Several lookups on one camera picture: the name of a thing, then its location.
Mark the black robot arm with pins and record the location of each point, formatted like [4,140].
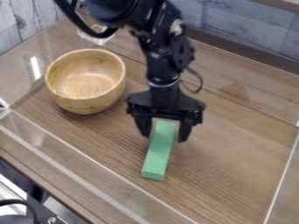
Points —
[156,24]

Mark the black metal table clamp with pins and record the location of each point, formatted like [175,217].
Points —
[44,215]

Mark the round wooden bowl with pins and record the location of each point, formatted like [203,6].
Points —
[87,80]

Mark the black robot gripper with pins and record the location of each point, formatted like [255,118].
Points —
[164,102]

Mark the green rectangular block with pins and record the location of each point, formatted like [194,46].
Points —
[159,151]

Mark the clear acrylic enclosure wall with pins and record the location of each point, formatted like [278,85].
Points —
[232,175]

